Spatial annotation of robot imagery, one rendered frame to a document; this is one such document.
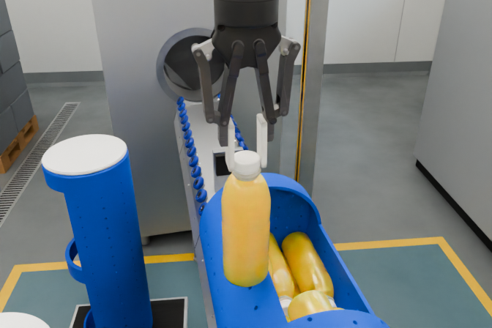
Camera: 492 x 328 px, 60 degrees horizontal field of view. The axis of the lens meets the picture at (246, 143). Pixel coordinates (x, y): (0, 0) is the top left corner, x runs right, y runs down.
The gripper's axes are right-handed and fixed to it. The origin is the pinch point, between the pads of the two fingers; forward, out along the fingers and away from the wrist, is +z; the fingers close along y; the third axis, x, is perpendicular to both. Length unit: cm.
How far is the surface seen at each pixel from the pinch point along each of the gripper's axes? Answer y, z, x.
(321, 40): -44, 11, -82
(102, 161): 31, 46, -78
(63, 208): 82, 153, -204
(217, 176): -5, 51, -68
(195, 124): -4, 59, -123
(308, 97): -41, 31, -82
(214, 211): 1.5, 30.2, -24.3
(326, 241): -22.8, 38.2, -17.9
